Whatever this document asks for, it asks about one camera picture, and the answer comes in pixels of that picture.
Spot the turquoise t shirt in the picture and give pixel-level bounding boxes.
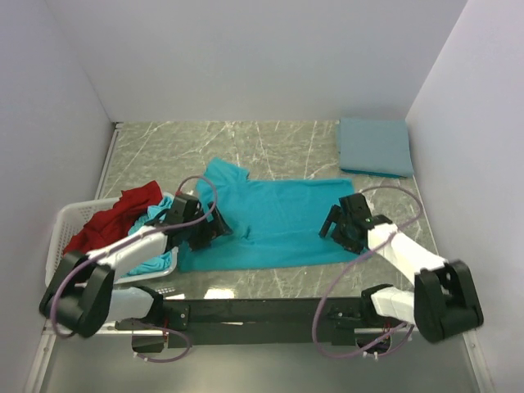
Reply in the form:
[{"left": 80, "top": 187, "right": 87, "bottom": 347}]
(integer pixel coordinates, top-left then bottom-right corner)
[
  {"left": 124, "top": 196, "right": 178, "bottom": 278},
  {"left": 178, "top": 158, "right": 356, "bottom": 273}
]

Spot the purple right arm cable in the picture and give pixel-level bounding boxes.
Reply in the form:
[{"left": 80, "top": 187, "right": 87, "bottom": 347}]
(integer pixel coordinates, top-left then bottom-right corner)
[{"left": 311, "top": 186, "right": 423, "bottom": 361}]

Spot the white plastic laundry basket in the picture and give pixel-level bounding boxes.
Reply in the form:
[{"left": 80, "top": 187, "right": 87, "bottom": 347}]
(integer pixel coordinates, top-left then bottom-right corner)
[{"left": 44, "top": 197, "right": 178, "bottom": 287}]

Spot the turquoise t shirt in basket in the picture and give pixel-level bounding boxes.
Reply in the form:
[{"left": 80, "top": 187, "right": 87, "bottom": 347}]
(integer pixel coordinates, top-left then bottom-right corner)
[{"left": 124, "top": 196, "right": 178, "bottom": 278}]

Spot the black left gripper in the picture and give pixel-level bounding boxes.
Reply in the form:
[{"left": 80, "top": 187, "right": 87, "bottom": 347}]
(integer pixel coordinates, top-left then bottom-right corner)
[{"left": 183, "top": 202, "right": 232, "bottom": 252}]

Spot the dark red t shirt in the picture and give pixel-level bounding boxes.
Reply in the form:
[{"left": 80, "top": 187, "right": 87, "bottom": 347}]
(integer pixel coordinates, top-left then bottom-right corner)
[{"left": 63, "top": 181, "right": 163, "bottom": 255}]

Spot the folded teal t shirt underneath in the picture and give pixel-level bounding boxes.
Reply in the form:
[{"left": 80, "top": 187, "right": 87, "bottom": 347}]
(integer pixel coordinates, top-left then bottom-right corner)
[{"left": 341, "top": 169, "right": 409, "bottom": 178}]

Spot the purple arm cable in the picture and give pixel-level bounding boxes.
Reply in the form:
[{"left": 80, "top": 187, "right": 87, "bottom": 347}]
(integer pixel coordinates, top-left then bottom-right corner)
[
  {"left": 311, "top": 186, "right": 423, "bottom": 361},
  {"left": 51, "top": 174, "right": 219, "bottom": 364}
]

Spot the black front mounting rail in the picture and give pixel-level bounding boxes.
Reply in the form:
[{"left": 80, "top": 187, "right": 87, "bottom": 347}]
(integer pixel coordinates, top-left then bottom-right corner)
[{"left": 129, "top": 297, "right": 396, "bottom": 346}]

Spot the folded light blue t shirt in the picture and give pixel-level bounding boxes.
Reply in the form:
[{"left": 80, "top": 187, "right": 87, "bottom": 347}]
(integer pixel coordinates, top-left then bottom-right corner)
[{"left": 336, "top": 118, "right": 414, "bottom": 178}]

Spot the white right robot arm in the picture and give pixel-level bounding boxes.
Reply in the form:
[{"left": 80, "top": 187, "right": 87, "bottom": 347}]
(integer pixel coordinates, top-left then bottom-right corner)
[{"left": 319, "top": 193, "right": 484, "bottom": 343}]

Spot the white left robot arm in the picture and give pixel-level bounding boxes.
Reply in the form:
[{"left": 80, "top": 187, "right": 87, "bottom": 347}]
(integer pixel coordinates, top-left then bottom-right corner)
[{"left": 38, "top": 193, "right": 233, "bottom": 338}]

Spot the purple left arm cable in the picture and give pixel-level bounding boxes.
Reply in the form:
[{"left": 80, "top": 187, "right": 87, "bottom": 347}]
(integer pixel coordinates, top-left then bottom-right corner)
[{"left": 51, "top": 174, "right": 219, "bottom": 364}]

